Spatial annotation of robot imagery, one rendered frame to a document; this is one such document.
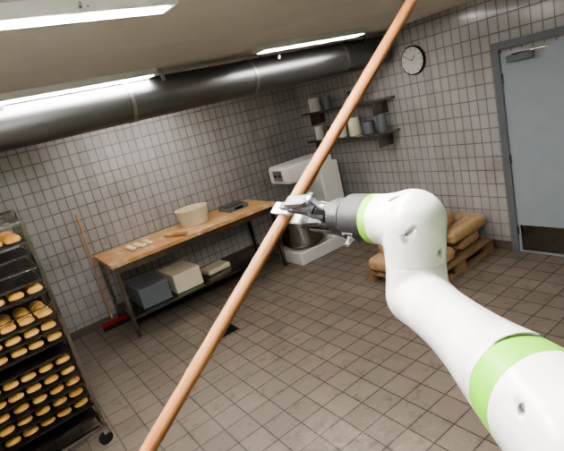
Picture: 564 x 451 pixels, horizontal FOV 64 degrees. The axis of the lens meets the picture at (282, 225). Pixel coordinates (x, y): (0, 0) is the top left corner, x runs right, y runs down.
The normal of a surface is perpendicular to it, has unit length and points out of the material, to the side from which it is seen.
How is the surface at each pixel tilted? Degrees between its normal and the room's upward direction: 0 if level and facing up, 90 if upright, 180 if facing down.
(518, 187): 90
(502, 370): 35
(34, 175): 90
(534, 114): 90
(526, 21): 90
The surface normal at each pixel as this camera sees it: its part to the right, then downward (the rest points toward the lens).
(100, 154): 0.58, 0.08
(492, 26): -0.78, 0.34
